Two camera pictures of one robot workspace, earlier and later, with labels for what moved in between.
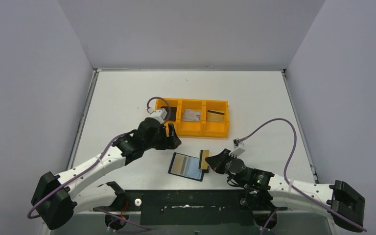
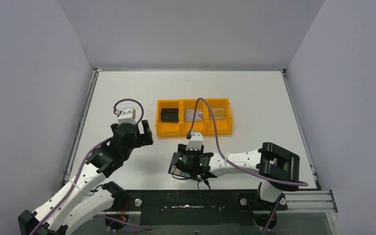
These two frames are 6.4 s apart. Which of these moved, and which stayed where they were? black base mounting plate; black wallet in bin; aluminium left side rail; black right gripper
Moved: black right gripper
Stayed: black base mounting plate; aluminium left side rail; black wallet in bin
